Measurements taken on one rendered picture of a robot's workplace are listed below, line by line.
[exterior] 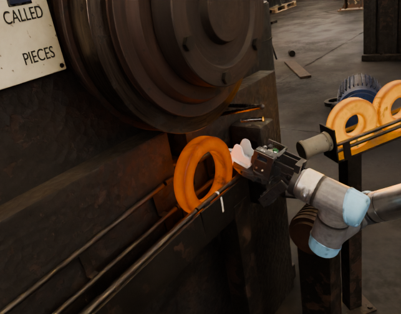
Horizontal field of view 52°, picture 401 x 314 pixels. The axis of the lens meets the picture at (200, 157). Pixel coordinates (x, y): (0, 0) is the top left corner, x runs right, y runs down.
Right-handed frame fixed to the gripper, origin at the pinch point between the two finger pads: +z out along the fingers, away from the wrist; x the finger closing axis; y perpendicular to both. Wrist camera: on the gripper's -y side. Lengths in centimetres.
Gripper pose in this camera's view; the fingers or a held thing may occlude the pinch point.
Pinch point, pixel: (227, 154)
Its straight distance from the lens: 105.5
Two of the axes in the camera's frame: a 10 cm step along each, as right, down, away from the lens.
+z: -7.9, -4.1, 4.6
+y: 0.9, -8.2, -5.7
